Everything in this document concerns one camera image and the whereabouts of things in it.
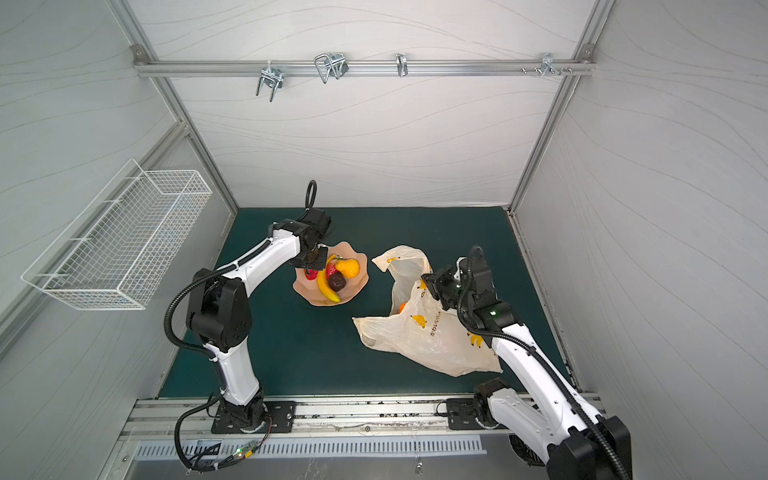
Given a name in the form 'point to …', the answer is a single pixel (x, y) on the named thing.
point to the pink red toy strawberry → (330, 270)
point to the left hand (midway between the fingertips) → (317, 258)
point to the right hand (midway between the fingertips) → (425, 266)
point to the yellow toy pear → (349, 267)
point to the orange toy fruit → (401, 307)
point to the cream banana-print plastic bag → (418, 327)
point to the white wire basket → (116, 254)
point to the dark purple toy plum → (336, 281)
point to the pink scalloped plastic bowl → (309, 288)
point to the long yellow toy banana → (323, 281)
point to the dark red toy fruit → (312, 274)
